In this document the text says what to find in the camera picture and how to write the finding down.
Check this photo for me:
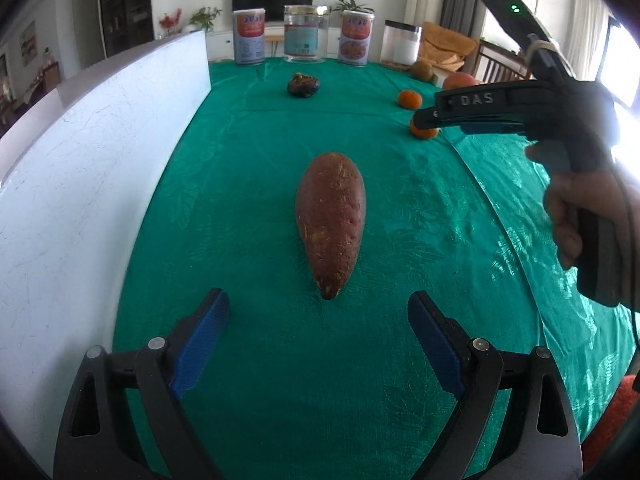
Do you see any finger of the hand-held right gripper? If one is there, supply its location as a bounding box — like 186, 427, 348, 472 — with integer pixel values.
411, 82, 532, 136

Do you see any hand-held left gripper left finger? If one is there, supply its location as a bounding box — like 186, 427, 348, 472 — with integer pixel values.
52, 287, 231, 480

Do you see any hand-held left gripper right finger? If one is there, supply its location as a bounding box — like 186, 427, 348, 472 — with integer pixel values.
407, 290, 586, 480

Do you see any red-brown sweet potato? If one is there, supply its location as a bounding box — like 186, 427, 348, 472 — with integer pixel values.
295, 152, 367, 301

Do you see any person's right hand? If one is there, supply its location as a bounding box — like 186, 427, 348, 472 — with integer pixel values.
525, 142, 631, 271

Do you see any red apple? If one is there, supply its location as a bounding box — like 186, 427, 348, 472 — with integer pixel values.
442, 72, 482, 92

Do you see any wooden chair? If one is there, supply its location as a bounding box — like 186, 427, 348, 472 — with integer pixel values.
472, 39, 530, 84

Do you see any orange cushion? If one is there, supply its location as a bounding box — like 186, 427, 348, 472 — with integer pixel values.
417, 22, 479, 74

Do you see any glass jar with black lid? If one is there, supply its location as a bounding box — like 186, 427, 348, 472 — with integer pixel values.
380, 20, 423, 69

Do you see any tin can with food print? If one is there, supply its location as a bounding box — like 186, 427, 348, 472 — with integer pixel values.
337, 9, 374, 67

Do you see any green tablecloth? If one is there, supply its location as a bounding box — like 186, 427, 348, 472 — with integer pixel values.
112, 57, 640, 480

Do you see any green potted plant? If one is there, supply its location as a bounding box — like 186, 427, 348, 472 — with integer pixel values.
331, 0, 374, 15

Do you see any glass jar with blue label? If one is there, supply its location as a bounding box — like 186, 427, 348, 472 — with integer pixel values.
283, 5, 329, 64

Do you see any red cloth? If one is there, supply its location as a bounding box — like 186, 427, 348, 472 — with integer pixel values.
581, 373, 640, 472

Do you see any white board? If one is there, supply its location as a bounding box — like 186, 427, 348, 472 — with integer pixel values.
0, 29, 212, 472

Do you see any black television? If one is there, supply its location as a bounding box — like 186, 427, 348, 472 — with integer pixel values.
232, 0, 315, 24

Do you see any tin can with cup print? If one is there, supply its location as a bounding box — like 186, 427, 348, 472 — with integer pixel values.
232, 8, 267, 67

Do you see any small potted plant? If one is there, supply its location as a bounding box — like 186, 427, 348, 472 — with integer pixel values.
188, 6, 223, 34

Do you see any red flower bouquet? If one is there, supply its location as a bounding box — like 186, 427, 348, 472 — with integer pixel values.
158, 8, 182, 37

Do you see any dark glass cabinet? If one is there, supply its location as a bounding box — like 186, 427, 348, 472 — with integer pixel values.
97, 0, 154, 59

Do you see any framed wall picture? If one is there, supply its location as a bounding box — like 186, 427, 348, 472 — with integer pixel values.
19, 20, 39, 67

